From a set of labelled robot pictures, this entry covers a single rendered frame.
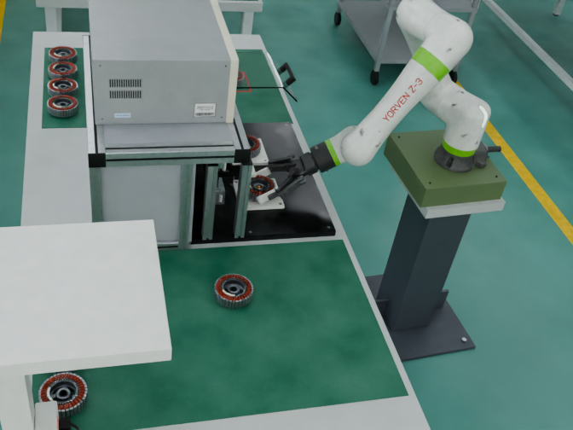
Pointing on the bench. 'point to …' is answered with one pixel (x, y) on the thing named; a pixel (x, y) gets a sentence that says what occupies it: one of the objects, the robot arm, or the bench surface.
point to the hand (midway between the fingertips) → (259, 187)
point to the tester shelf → (159, 137)
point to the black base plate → (222, 225)
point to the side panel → (145, 199)
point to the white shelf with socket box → (75, 308)
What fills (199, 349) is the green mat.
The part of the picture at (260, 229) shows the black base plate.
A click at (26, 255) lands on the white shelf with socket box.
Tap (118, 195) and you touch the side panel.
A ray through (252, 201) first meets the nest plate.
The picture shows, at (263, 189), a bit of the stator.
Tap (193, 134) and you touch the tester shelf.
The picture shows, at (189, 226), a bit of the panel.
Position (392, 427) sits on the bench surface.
